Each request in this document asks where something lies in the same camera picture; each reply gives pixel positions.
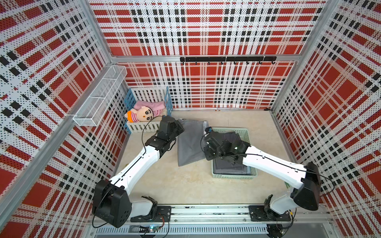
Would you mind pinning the mint green plastic basket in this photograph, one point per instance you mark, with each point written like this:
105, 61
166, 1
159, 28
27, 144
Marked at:
243, 133

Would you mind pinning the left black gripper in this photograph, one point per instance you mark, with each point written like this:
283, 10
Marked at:
178, 125

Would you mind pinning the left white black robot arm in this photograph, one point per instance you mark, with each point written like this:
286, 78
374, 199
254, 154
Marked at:
111, 200

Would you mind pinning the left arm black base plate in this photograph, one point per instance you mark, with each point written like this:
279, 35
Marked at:
146, 209

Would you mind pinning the white blue slatted crate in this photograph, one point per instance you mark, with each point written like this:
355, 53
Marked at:
149, 95

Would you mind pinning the pink plush doll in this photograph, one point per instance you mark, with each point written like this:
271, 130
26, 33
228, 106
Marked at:
144, 111

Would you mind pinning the plain grey pillowcase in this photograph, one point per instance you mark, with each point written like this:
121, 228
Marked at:
189, 142

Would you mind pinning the black wall hook rail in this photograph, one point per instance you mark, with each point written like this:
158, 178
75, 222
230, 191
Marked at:
259, 59

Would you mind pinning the grey checked pillowcase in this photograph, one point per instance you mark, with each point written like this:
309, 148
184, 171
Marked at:
224, 169

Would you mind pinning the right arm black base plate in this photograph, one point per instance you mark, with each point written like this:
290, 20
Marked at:
263, 213

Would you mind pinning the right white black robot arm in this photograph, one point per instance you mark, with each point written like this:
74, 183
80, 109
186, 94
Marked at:
304, 180

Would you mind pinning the white wire mesh shelf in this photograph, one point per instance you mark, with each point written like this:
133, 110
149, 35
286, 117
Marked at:
92, 111

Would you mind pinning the green circuit board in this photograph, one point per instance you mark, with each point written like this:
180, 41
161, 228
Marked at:
149, 229

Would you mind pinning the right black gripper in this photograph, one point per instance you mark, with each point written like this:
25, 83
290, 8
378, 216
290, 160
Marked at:
208, 154

